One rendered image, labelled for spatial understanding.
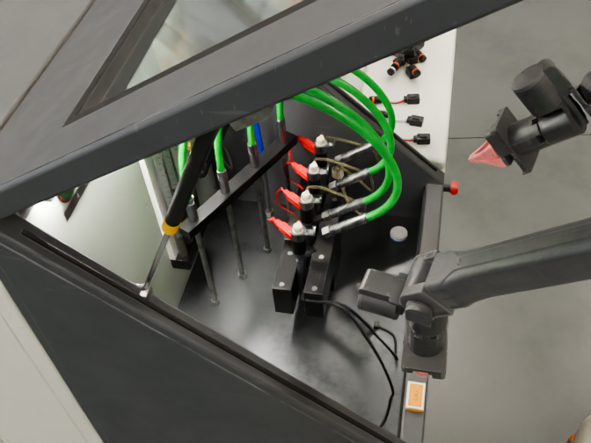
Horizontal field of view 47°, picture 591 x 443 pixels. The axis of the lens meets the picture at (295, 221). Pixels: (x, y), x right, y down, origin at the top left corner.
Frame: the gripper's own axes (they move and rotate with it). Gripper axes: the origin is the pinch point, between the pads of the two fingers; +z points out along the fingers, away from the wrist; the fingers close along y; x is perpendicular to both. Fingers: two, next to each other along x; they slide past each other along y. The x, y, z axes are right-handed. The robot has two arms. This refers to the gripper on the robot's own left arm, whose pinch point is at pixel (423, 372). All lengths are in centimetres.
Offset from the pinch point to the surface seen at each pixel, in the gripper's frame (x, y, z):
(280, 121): -33, -45, -13
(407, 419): -1.8, 3.9, 9.5
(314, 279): -22.3, -20.2, 5.5
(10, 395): -69, 14, 3
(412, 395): -1.4, 0.0, 8.1
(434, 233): -0.8, -38.4, 9.0
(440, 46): -4, -102, 5
